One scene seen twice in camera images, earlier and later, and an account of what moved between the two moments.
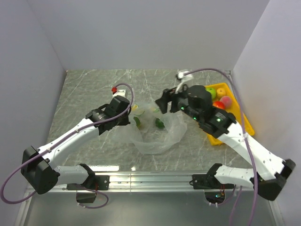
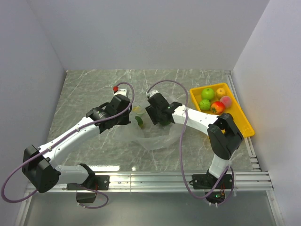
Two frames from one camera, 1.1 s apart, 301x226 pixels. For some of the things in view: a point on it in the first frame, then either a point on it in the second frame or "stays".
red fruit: (219, 104) stays
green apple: (212, 91) stays
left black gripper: (126, 121) stays
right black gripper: (162, 102) -> (152, 113)
